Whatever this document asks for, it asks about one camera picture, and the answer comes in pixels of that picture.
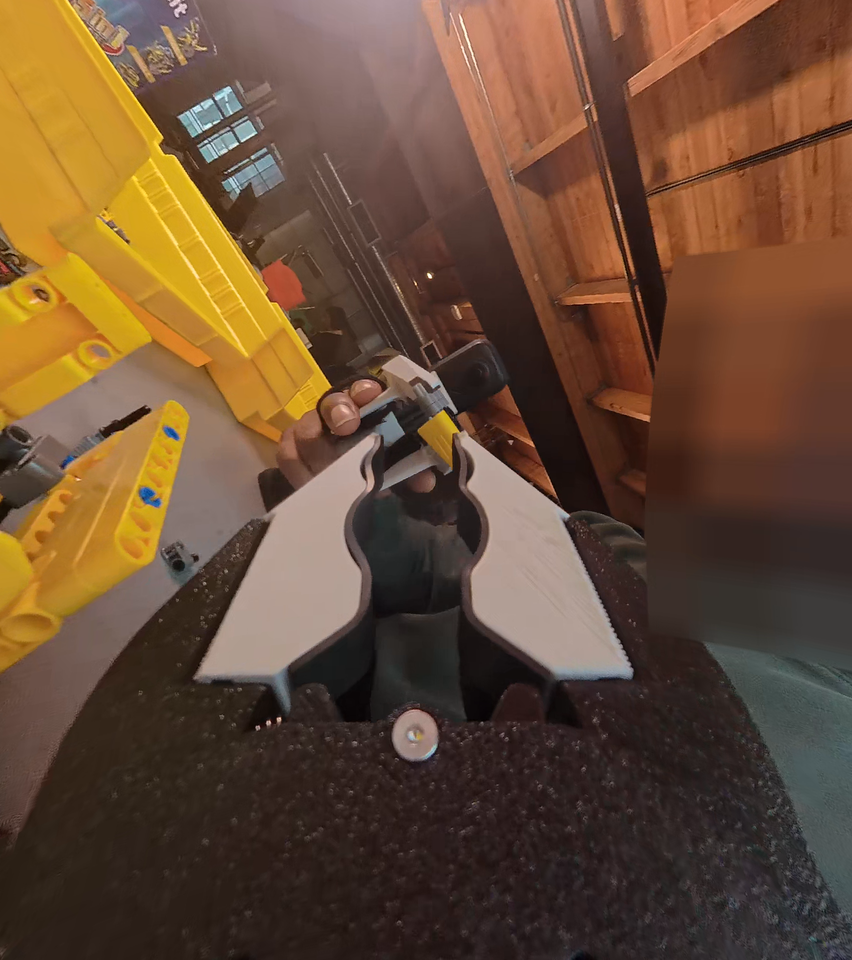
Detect robot kit box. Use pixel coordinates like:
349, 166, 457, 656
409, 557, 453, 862
69, 0, 218, 91

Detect grey ribbed lego subassembly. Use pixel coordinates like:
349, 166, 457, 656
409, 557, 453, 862
69, 405, 153, 460

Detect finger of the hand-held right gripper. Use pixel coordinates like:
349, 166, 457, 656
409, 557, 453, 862
360, 354, 448, 415
379, 448, 452, 492

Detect person's right hand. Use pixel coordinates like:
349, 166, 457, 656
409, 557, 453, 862
274, 377, 442, 498

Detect person's right forearm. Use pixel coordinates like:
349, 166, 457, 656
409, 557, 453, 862
354, 491, 483, 723

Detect dark framed window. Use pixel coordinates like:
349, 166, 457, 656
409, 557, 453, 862
177, 84, 286, 200

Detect orange fabric item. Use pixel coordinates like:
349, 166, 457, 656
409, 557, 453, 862
261, 258, 307, 309

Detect yellow lego robot model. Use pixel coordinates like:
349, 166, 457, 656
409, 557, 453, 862
0, 255, 190, 732

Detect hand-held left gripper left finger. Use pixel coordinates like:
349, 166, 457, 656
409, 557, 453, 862
193, 435, 385, 687

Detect person's green hoodie torso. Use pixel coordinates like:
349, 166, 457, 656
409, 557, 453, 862
703, 641, 852, 960

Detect yellow divided parts bin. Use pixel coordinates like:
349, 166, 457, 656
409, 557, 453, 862
0, 0, 333, 444

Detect yellow lego beam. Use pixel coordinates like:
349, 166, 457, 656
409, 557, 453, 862
420, 412, 464, 466

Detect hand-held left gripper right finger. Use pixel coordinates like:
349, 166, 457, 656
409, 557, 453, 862
452, 433, 635, 684

